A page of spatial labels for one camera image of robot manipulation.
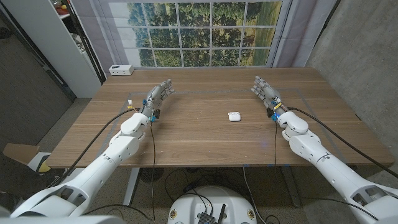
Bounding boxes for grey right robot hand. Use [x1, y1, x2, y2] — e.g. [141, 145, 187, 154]
[251, 75, 289, 122]

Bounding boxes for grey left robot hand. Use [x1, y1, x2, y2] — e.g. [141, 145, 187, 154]
[138, 78, 175, 123]

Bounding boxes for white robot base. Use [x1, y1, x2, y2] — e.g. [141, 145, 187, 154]
[167, 185, 258, 224]

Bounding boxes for white power strip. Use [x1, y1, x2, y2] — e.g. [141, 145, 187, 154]
[108, 64, 135, 77]

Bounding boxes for printed window backdrop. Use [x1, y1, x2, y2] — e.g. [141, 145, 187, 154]
[70, 0, 338, 75]

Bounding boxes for black backdrop stand pole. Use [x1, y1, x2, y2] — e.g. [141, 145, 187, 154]
[63, 0, 107, 85]

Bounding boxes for white table leg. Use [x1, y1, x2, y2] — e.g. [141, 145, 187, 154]
[123, 167, 141, 207]

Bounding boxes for grey table leg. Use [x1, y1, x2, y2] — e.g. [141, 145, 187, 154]
[280, 166, 302, 208]

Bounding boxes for white shelf cabinet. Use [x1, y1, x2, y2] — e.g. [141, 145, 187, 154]
[0, 0, 103, 99]

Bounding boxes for black sneaker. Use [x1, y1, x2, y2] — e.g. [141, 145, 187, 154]
[40, 174, 68, 189]

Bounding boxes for cardboard box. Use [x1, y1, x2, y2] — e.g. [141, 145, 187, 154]
[2, 142, 40, 166]

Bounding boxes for thin black right hand cable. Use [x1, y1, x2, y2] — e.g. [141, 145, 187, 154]
[272, 120, 279, 167]

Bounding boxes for thin black hand cable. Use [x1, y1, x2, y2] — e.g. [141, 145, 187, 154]
[272, 120, 279, 167]
[149, 121, 157, 222]

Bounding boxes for thin black left hand cable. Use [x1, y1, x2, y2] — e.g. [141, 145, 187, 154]
[149, 121, 157, 222]

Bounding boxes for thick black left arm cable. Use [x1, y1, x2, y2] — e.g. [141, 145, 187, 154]
[46, 107, 141, 189]

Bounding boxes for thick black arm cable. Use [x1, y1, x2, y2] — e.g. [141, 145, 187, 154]
[287, 106, 398, 180]
[46, 107, 141, 189]

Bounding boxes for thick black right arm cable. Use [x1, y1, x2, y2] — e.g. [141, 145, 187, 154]
[287, 106, 398, 180]

